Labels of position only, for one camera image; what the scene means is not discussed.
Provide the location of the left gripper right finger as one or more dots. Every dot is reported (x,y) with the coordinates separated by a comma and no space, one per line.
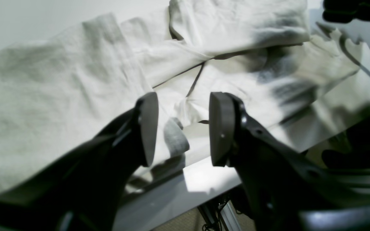
(285,191)

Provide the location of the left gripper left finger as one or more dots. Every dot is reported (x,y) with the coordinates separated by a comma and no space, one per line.
(81,190)

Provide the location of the light grey T-shirt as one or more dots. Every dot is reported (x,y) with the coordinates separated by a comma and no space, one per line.
(303,79)

